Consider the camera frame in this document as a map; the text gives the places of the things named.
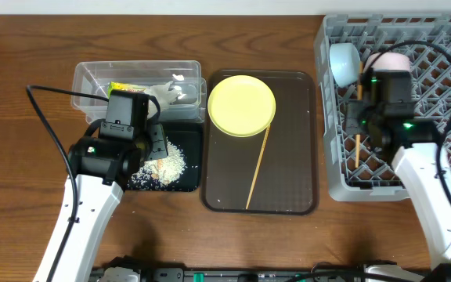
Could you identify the wooden chopstick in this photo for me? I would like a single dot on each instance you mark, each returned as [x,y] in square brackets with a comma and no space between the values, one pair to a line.
[258,165]
[359,97]

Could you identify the clear plastic bin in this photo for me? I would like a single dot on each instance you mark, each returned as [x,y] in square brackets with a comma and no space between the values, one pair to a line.
[94,78]

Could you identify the black tray bin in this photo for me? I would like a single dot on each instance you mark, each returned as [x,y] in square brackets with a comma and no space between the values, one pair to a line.
[188,137]

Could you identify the grey dishwasher rack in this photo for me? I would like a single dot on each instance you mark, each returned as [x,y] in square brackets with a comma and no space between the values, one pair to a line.
[370,178]

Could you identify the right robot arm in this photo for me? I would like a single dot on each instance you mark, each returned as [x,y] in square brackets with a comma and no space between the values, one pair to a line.
[413,148]

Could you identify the yellow plate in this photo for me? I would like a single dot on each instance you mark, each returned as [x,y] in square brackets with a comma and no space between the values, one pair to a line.
[241,106]

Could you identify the brown plastic serving tray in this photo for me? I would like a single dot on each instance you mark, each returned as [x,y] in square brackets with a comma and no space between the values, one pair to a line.
[287,182]

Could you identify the light blue bowl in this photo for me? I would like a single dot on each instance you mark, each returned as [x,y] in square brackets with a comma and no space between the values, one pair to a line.
[344,63]

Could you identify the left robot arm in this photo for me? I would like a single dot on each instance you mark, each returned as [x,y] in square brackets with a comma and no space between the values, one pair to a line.
[99,166]

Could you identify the pink bowl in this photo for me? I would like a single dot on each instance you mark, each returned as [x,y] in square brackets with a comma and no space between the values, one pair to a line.
[392,61]

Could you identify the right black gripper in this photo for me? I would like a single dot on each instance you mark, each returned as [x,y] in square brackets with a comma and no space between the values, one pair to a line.
[353,113]

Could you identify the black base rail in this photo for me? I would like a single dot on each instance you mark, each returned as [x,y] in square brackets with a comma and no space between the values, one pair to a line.
[131,269]

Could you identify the rice food scraps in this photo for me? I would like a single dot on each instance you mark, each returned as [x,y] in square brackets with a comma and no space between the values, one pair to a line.
[161,173]

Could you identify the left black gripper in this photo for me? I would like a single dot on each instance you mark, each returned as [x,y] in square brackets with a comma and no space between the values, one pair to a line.
[157,142]

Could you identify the white tissue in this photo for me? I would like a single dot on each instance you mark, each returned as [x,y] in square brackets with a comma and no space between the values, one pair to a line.
[166,94]

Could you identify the yellow green snack wrapper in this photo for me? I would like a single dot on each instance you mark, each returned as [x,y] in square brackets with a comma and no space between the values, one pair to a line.
[126,87]

